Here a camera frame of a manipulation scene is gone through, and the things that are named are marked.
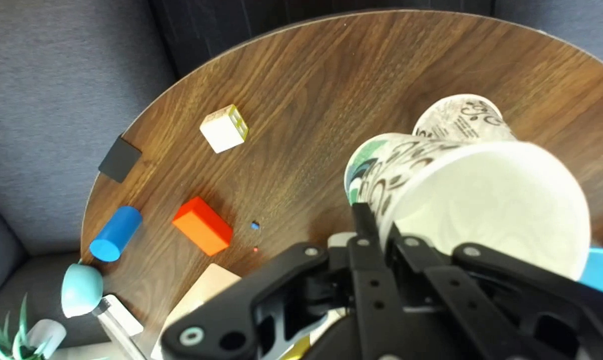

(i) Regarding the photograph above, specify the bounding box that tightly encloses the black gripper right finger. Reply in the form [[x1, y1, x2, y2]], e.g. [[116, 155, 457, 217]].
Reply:
[[387, 221, 603, 360]]

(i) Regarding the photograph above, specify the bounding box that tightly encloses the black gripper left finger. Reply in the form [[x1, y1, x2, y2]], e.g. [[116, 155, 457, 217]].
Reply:
[[160, 202, 393, 360]]

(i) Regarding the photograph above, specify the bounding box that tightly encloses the red block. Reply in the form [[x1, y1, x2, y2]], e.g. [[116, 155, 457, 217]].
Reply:
[[172, 195, 236, 258]]

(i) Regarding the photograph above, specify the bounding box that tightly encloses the blue cylinder block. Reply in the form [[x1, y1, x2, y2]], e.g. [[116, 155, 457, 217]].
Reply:
[[88, 204, 144, 264]]

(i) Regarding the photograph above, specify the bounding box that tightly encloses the white yellow cube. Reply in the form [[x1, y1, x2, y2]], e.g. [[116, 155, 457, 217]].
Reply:
[[198, 101, 250, 155]]

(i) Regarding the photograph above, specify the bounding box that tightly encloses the teal plastic scoop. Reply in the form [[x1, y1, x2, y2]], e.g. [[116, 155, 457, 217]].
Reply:
[[60, 259, 106, 320]]

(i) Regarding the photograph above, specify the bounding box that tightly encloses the black square pad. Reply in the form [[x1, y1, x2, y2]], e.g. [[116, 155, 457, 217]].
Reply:
[[98, 134, 144, 183]]

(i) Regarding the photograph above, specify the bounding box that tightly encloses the small white container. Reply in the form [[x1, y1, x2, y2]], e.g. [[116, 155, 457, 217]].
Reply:
[[24, 317, 68, 358]]

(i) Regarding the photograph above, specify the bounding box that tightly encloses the green leafy plant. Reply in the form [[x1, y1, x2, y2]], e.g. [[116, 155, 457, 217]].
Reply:
[[0, 296, 38, 360]]

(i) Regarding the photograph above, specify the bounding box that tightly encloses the dark blue fabric sofa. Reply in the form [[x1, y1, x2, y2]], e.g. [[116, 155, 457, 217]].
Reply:
[[0, 0, 603, 348]]

